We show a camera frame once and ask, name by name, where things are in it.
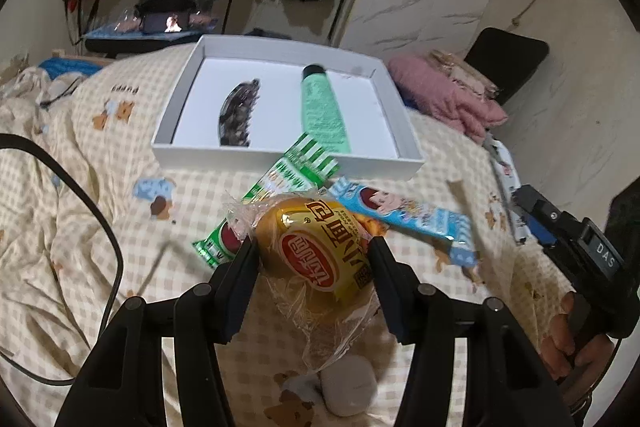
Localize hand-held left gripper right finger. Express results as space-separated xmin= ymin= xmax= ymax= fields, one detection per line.
xmin=367 ymin=236 xmax=586 ymax=427

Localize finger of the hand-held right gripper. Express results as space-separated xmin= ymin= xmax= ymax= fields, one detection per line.
xmin=515 ymin=184 xmax=566 ymax=248

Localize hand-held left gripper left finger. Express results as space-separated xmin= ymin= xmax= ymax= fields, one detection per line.
xmin=55 ymin=237 xmax=261 ymax=427

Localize white patterned snack packet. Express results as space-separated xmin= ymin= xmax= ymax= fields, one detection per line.
xmin=482 ymin=134 xmax=533 ymax=245

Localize packaged bun with gold label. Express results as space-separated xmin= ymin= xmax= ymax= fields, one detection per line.
xmin=222 ymin=192 xmax=386 ymax=378

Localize white earbuds case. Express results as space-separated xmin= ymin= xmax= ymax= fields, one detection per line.
xmin=320 ymin=354 xmax=378 ymax=418

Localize green striped snack packet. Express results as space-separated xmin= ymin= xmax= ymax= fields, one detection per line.
xmin=192 ymin=132 xmax=341 ymax=270

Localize dark brown hair clip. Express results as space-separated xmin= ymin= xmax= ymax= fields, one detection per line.
xmin=217 ymin=78 xmax=262 ymax=148

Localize white shallow cardboard box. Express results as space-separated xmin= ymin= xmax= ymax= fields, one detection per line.
xmin=151 ymin=34 xmax=426 ymax=180

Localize green tube with black cap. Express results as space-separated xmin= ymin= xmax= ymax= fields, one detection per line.
xmin=300 ymin=64 xmax=351 ymax=155

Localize person's right hand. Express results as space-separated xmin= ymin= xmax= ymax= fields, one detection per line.
xmin=542 ymin=294 xmax=616 ymax=380

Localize red snack packet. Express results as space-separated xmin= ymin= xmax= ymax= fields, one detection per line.
xmin=359 ymin=216 xmax=389 ymax=239

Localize blue striped snack packet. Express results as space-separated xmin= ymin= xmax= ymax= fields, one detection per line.
xmin=327 ymin=177 xmax=478 ymax=267

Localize pink cloth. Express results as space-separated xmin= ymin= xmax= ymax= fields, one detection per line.
xmin=389 ymin=54 xmax=508 ymax=140

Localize beige patterned cloth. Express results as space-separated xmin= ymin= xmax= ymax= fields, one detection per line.
xmin=431 ymin=49 xmax=501 ymax=100

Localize black floor mat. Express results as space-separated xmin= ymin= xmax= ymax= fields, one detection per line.
xmin=465 ymin=27 xmax=550 ymax=105

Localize beige checked printed blanket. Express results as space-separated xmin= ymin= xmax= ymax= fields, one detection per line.
xmin=0 ymin=44 xmax=576 ymax=427

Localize dark side table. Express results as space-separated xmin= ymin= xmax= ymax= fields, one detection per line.
xmin=82 ymin=14 xmax=218 ymax=58

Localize phone with lit screen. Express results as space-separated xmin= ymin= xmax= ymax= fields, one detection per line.
xmin=142 ymin=10 xmax=193 ymax=32

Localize blue cloth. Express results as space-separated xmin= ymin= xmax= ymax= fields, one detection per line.
xmin=37 ymin=58 xmax=103 ymax=78

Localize black cable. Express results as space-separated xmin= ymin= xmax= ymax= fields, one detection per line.
xmin=0 ymin=133 xmax=125 ymax=385

